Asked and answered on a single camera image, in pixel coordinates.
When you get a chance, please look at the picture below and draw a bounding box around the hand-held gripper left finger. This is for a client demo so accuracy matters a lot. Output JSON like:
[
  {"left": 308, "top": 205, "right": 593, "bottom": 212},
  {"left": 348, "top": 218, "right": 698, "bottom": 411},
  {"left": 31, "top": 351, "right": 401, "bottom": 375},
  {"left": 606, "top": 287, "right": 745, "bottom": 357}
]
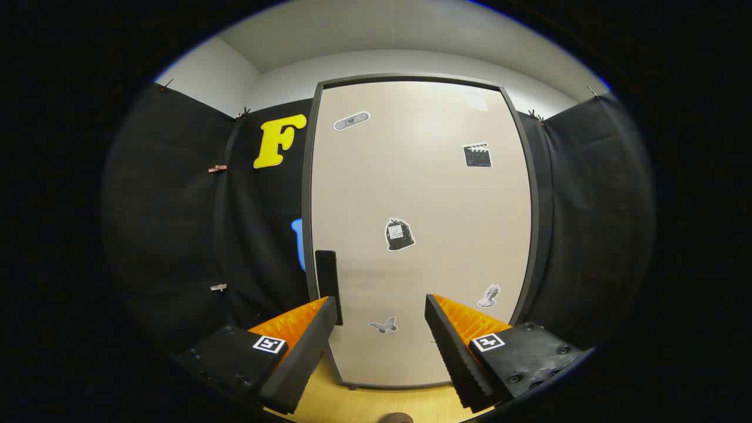
[{"left": 173, "top": 296, "right": 338, "bottom": 415}]

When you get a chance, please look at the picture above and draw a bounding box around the beige shoe cabinet door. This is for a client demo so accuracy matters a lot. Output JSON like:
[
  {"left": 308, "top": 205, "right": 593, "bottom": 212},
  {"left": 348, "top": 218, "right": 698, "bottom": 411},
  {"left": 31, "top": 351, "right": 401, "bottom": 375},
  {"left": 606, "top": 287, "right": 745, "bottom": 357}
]
[{"left": 311, "top": 80, "right": 532, "bottom": 387}]

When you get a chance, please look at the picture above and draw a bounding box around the black backdrop cloth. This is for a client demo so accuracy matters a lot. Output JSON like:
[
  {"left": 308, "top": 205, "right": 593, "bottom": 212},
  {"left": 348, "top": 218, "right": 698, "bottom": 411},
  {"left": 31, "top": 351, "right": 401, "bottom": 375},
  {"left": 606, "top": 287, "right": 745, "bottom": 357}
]
[{"left": 100, "top": 82, "right": 656, "bottom": 359}]

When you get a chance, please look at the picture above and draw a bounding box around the grey shoe cabinet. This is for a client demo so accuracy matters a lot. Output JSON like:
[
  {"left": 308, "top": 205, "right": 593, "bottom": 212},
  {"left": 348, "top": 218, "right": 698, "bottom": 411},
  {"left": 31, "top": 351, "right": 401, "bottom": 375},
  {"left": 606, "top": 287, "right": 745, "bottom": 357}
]
[{"left": 301, "top": 73, "right": 541, "bottom": 390}]

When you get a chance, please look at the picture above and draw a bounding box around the black door handle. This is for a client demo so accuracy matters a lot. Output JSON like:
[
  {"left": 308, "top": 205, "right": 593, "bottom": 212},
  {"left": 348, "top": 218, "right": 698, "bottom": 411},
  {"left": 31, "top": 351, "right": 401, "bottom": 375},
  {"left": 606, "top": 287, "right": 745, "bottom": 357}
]
[{"left": 315, "top": 250, "right": 344, "bottom": 326}]

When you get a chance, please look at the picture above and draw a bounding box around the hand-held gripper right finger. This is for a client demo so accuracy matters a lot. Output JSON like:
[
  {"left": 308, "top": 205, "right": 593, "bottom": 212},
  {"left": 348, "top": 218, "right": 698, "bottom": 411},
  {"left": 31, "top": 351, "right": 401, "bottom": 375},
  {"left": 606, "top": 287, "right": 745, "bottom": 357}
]
[{"left": 424, "top": 294, "right": 588, "bottom": 414}]

